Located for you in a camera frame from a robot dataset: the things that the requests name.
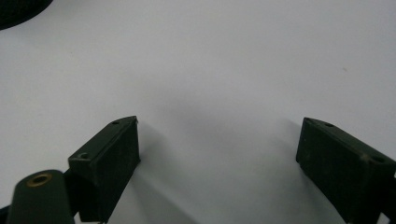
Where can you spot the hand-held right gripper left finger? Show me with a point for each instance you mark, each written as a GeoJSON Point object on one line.
{"type": "Point", "coordinates": [104, 168]}

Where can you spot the dark cloth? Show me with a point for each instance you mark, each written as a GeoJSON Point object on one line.
{"type": "Point", "coordinates": [18, 11]}

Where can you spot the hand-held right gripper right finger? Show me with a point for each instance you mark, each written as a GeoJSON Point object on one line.
{"type": "Point", "coordinates": [341, 168]}

